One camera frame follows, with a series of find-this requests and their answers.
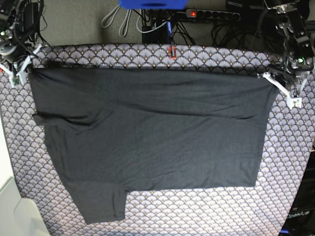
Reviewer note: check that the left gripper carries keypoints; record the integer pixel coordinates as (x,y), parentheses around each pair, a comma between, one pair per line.
(286,76)

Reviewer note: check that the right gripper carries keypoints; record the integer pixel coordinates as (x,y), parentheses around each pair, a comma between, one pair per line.
(18,58)

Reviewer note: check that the dark grey T-shirt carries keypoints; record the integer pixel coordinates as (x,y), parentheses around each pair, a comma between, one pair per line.
(113,131)

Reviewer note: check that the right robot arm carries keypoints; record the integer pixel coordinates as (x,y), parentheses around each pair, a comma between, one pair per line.
(19,33)

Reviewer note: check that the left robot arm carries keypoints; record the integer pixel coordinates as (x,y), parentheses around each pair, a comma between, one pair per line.
(297,42)

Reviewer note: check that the black OpenArm box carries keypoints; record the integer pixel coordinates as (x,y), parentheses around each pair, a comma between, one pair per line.
(301,218)

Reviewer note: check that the red and blue clamp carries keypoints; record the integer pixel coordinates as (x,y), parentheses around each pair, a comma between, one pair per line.
(172,46)

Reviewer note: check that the black power strip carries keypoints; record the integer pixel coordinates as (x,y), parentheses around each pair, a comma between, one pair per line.
(212,15)

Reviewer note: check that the white plastic bin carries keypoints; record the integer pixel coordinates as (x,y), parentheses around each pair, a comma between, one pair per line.
(18,216)

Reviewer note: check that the blue mount plate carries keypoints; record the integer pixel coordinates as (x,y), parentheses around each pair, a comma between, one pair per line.
(153,4)

